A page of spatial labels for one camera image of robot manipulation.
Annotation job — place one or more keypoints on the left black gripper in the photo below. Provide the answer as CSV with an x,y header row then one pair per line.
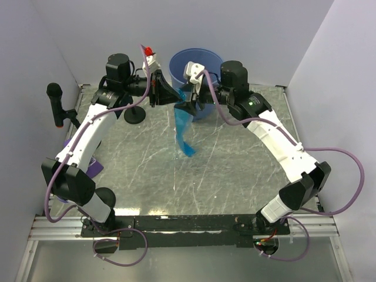
x,y
160,91

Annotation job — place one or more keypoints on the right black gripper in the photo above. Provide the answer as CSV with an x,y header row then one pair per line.
x,y
198,98

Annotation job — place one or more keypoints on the blue trash bag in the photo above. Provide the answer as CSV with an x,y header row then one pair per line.
x,y
182,122

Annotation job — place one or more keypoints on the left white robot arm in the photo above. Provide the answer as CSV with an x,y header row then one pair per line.
x,y
66,174

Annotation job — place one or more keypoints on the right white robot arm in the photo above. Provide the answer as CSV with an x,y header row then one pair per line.
x,y
306,176

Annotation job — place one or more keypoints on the beige microphone on stand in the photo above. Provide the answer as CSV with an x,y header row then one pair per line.
x,y
134,115

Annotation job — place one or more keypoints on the purple clear box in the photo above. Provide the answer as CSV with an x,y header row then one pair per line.
x,y
95,167

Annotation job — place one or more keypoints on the black microphone on stand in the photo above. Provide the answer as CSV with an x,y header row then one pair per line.
x,y
54,93

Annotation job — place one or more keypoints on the purple microphone on stand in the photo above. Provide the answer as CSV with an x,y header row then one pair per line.
x,y
82,195

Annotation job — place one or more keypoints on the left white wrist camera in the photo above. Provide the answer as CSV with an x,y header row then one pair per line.
x,y
151,58

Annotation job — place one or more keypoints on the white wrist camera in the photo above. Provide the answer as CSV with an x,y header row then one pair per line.
x,y
151,58
193,73

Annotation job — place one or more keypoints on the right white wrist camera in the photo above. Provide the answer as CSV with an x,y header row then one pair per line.
x,y
193,73

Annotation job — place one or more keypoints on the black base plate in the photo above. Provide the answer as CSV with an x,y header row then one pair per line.
x,y
240,230

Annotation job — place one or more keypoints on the aluminium rail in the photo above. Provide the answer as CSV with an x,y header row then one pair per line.
x,y
69,228

